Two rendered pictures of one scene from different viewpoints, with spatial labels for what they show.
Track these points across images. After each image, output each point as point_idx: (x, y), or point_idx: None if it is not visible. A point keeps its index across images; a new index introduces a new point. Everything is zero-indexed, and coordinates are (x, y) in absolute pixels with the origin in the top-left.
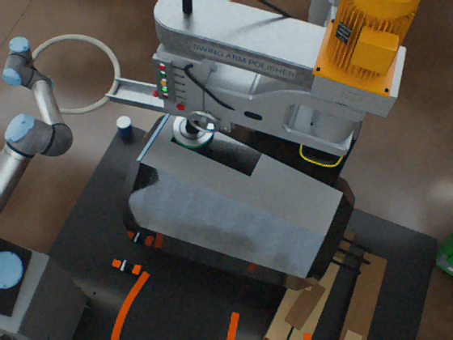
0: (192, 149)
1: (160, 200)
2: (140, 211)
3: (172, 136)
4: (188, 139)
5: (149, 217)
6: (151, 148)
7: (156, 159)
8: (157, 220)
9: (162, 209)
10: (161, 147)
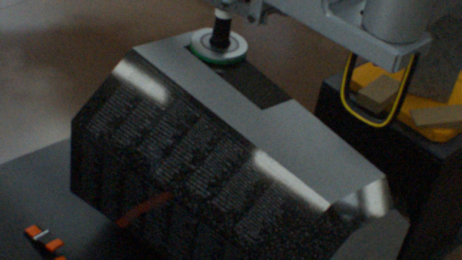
0: (204, 62)
1: (131, 102)
2: (98, 113)
3: (189, 44)
4: (206, 48)
5: (105, 123)
6: (155, 43)
7: (153, 53)
8: (113, 129)
9: (128, 115)
10: (167, 47)
